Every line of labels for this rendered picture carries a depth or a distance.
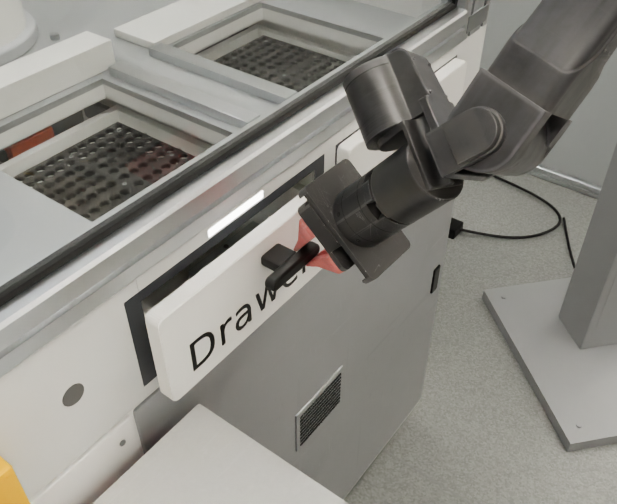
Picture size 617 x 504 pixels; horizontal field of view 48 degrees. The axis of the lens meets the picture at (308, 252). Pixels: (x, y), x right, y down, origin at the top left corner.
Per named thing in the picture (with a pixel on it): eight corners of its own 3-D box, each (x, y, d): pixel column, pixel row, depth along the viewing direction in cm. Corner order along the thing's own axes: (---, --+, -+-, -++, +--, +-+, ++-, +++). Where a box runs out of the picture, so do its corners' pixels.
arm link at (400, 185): (432, 199, 51) (482, 190, 54) (399, 116, 52) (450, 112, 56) (377, 233, 57) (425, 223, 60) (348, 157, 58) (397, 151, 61)
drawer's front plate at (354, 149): (457, 129, 103) (468, 59, 95) (345, 227, 85) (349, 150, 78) (446, 125, 103) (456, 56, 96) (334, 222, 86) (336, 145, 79)
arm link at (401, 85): (507, 141, 47) (546, 150, 54) (443, -7, 49) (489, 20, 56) (366, 214, 53) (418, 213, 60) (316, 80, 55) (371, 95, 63)
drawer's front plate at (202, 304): (348, 244, 83) (352, 167, 75) (174, 404, 65) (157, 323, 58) (336, 239, 83) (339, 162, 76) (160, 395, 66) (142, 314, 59)
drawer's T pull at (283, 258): (321, 253, 69) (321, 242, 68) (273, 295, 65) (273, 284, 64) (292, 239, 71) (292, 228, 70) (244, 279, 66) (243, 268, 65)
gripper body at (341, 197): (336, 165, 65) (383, 127, 60) (400, 252, 66) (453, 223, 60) (292, 196, 62) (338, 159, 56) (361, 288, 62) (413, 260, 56)
